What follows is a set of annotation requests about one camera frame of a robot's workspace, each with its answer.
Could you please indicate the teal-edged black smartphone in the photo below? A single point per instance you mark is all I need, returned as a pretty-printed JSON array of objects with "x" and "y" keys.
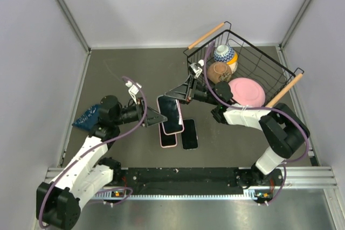
[{"x": 170, "y": 114}]

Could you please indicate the clear phone case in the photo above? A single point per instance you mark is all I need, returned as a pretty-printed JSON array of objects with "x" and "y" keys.
[{"x": 189, "y": 134}]

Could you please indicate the blue cloth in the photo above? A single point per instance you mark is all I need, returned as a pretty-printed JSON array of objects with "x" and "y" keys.
[{"x": 88, "y": 119}]

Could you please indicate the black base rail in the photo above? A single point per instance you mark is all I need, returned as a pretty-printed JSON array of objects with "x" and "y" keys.
[{"x": 232, "y": 177}]

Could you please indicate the blue patterned bowl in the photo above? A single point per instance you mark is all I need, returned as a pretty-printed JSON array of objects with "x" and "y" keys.
[{"x": 223, "y": 53}]

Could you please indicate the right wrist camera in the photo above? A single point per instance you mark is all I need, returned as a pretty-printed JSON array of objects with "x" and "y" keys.
[{"x": 196, "y": 68}]

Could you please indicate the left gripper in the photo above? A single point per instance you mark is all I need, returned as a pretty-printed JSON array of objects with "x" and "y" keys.
[{"x": 152, "y": 117}]

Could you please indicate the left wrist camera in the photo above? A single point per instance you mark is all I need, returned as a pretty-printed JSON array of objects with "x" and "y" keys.
[{"x": 133, "y": 89}]

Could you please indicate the pink phone case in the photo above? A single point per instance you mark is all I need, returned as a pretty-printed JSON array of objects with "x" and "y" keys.
[{"x": 167, "y": 139}]

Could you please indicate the grey slotted cable duct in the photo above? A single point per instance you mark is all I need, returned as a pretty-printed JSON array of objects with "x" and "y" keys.
[{"x": 245, "y": 195}]

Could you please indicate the pink plate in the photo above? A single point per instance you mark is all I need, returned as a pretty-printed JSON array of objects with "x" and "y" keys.
[{"x": 247, "y": 92}]

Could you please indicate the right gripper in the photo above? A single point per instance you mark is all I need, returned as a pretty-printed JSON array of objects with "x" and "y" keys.
[{"x": 185, "y": 92}]

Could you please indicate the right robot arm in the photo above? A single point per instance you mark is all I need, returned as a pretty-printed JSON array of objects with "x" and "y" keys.
[{"x": 284, "y": 131}]

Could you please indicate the black wire basket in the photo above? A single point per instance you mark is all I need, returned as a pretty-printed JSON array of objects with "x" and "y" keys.
[{"x": 253, "y": 63}]

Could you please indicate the yellow white cup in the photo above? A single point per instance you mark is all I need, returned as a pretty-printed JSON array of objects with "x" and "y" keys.
[{"x": 233, "y": 63}]

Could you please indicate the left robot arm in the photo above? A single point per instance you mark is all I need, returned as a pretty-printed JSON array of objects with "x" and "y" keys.
[{"x": 59, "y": 203}]

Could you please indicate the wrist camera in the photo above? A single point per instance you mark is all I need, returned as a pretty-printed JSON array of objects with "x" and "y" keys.
[
  {"x": 196, "y": 68},
  {"x": 133, "y": 89}
]

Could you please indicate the brown ceramic bowl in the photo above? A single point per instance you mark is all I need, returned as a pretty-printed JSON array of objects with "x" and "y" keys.
[{"x": 219, "y": 71}]

